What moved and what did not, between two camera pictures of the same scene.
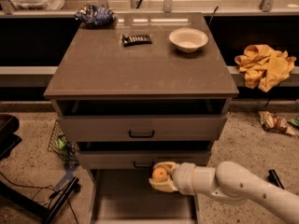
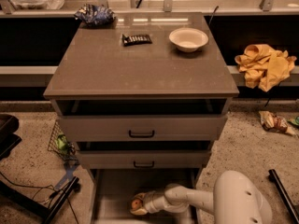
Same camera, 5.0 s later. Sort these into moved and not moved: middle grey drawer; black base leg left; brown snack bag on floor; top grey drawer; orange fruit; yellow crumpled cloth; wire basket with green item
Moved: orange fruit
Not moved: yellow crumpled cloth; black base leg left; brown snack bag on floor; wire basket with green item; top grey drawer; middle grey drawer
